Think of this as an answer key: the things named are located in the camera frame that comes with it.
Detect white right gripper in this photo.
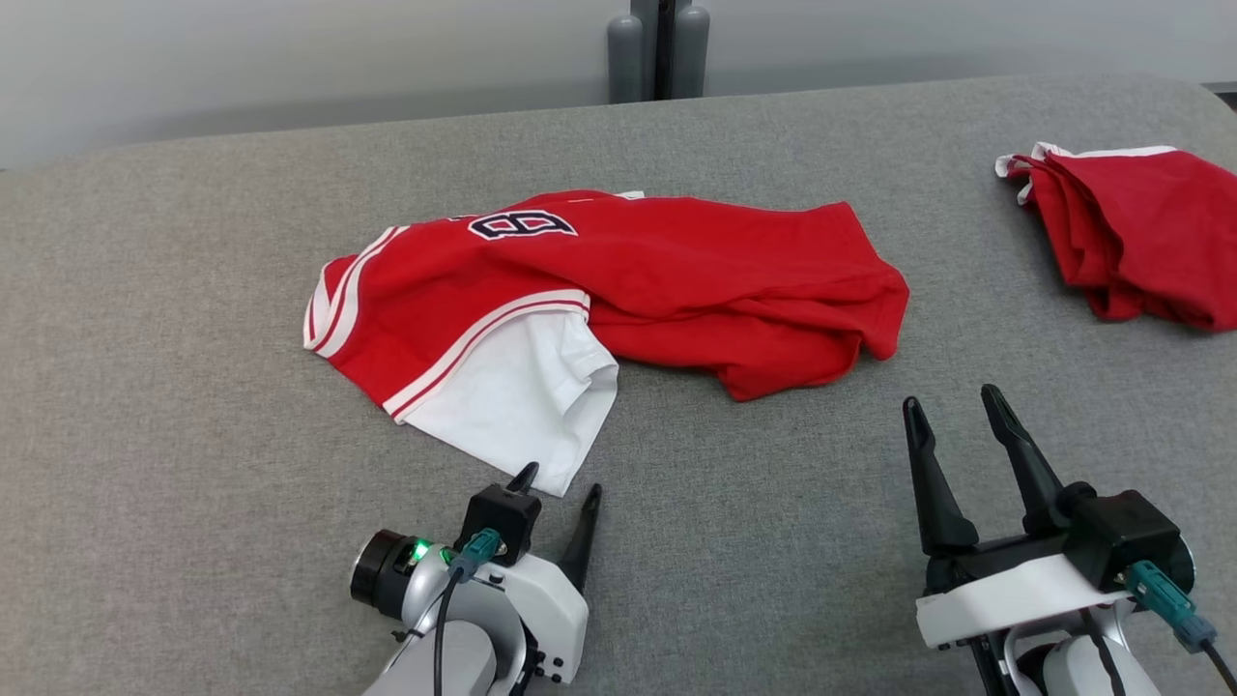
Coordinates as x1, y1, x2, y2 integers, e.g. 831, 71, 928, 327
901, 383, 1137, 650

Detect red jersey with white trim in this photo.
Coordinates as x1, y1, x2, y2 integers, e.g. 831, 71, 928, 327
302, 188, 911, 500

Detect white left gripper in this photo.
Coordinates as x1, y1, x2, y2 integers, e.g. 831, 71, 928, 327
486, 461, 604, 685

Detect red shorts with white stripes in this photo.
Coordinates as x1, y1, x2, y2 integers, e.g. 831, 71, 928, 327
994, 141, 1237, 334

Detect white partition panel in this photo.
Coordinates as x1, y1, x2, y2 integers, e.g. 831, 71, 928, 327
696, 0, 1237, 98
0, 0, 631, 172

